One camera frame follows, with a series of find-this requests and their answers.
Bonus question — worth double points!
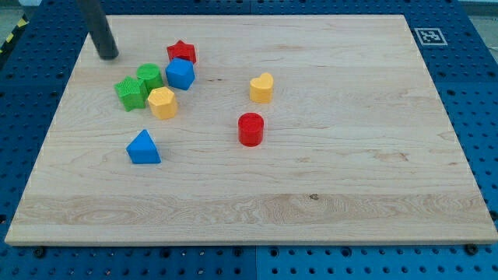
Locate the yellow heart block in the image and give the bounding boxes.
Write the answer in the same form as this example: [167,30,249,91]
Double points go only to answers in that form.
[249,72,274,103]

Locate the red cylinder block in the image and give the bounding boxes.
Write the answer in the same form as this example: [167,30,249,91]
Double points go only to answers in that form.
[238,112,265,147]

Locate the blue cube block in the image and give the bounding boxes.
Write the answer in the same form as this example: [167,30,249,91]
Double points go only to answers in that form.
[165,58,195,90]

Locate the green cylinder block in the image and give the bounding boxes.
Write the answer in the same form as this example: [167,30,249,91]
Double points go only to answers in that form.
[136,63,164,93]

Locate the blue triangle block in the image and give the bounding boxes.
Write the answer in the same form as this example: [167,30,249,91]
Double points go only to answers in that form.
[126,130,161,164]

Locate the light wooden board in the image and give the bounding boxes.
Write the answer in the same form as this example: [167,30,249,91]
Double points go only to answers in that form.
[5,15,497,247]

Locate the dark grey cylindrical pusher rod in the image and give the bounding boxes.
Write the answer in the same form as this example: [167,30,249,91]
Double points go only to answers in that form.
[76,0,119,60]

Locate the red star block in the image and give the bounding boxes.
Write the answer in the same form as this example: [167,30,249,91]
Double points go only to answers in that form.
[167,40,197,64]

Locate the yellow hexagon block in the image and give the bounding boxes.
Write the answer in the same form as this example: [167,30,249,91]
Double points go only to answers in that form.
[147,87,178,120]

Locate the green star block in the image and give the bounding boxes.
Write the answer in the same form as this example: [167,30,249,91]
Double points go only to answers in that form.
[114,76,148,112]

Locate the white fiducial marker tag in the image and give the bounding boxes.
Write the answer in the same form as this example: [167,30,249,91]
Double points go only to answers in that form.
[414,27,447,46]

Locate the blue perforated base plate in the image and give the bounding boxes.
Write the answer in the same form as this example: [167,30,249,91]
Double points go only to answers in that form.
[1,1,497,279]

